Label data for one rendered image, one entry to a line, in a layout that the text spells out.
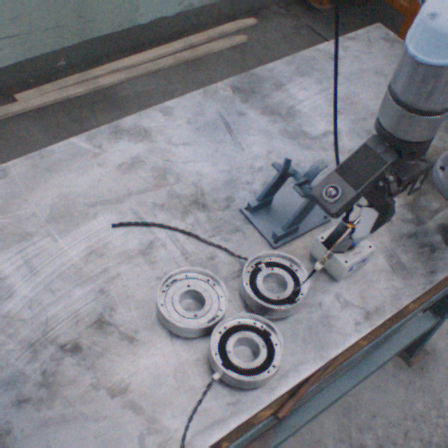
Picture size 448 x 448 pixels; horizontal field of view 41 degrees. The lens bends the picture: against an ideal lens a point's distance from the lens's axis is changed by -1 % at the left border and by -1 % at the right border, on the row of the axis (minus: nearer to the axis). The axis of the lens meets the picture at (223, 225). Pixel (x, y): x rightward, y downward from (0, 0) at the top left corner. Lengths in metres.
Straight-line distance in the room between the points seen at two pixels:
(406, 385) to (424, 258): 0.86
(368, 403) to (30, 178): 1.17
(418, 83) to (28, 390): 0.62
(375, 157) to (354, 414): 1.14
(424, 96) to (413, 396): 1.31
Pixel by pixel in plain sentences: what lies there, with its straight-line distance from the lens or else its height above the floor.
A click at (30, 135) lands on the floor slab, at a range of 2.34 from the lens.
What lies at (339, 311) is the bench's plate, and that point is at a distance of 0.96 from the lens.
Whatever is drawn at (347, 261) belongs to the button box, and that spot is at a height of 0.85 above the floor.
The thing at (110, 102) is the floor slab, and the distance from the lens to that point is 2.46.
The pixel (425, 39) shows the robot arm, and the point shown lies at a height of 1.26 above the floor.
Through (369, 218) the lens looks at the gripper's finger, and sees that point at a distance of 0.83.
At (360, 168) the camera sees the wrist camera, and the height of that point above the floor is 1.08.
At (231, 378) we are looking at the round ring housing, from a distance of 0.83.
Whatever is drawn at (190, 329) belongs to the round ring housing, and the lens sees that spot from 0.86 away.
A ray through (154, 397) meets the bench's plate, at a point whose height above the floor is 0.80.
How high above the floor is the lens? 1.59
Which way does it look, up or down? 51 degrees down
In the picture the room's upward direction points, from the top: 11 degrees clockwise
